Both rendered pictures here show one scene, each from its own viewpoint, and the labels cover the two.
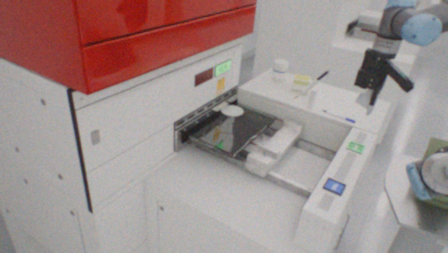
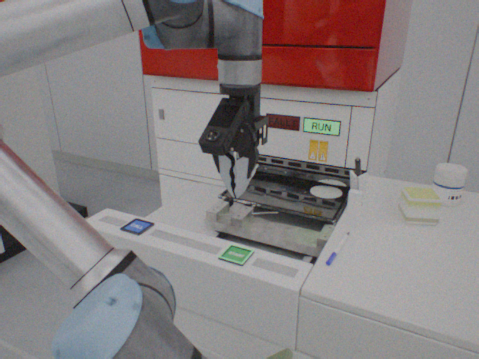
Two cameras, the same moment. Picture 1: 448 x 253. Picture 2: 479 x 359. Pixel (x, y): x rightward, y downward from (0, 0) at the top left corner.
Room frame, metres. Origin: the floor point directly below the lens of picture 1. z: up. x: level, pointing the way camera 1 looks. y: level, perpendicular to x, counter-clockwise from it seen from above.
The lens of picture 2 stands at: (0.96, -1.13, 1.41)
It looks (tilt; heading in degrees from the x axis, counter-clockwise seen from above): 22 degrees down; 88
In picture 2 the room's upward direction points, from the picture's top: straight up
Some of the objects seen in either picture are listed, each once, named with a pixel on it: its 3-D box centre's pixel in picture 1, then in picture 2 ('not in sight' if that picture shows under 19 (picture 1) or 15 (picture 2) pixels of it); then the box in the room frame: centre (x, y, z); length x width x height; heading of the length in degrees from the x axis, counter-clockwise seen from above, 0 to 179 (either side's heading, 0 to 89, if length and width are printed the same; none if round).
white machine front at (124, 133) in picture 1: (180, 106); (248, 139); (1.05, 0.18, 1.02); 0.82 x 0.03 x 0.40; 151
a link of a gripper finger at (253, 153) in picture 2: not in sight; (245, 154); (1.00, -0.47, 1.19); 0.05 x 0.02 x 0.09; 151
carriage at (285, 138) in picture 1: (276, 147); (267, 231); (1.07, -0.20, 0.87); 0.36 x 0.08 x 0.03; 151
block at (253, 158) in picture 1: (258, 160); (218, 210); (0.94, -0.12, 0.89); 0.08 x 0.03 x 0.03; 61
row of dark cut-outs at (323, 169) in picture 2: (209, 105); (294, 164); (1.20, 0.09, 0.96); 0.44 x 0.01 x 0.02; 151
